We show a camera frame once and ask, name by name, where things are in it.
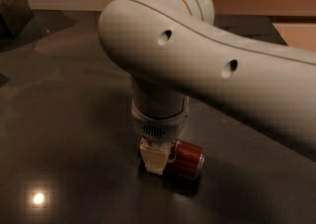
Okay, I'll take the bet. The dark box on table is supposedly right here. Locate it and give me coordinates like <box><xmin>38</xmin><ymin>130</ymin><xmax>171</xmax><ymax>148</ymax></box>
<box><xmin>0</xmin><ymin>0</ymin><xmax>34</xmax><ymax>39</ymax></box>

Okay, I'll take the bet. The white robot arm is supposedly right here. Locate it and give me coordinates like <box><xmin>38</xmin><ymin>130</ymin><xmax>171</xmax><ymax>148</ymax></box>
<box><xmin>98</xmin><ymin>0</ymin><xmax>316</xmax><ymax>179</ymax></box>

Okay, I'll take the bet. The red coke can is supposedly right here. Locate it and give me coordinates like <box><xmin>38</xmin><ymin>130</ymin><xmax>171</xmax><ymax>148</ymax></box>
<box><xmin>165</xmin><ymin>140</ymin><xmax>204</xmax><ymax>181</ymax></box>

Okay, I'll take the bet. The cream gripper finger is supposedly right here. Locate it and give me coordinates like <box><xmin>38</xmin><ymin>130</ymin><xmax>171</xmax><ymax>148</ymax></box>
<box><xmin>139</xmin><ymin>138</ymin><xmax>171</xmax><ymax>175</ymax></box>

